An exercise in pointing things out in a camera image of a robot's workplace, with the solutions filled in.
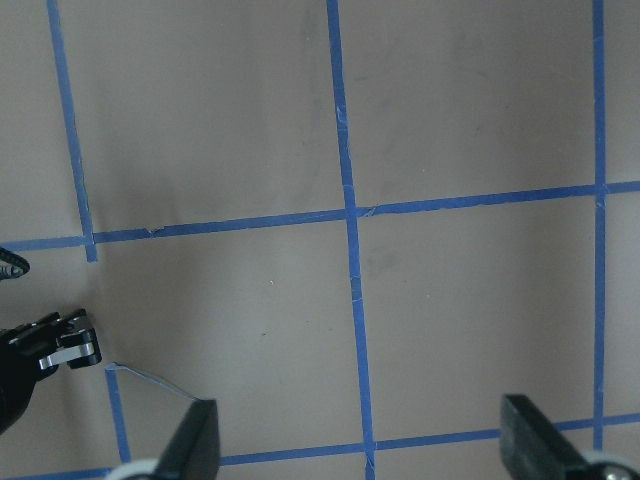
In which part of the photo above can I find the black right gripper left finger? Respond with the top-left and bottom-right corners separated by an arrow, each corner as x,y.
152,399 -> 221,480

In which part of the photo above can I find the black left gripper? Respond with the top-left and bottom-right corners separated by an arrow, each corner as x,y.
1,308 -> 102,434

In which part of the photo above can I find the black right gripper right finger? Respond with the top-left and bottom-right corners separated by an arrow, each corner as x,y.
500,394 -> 589,480

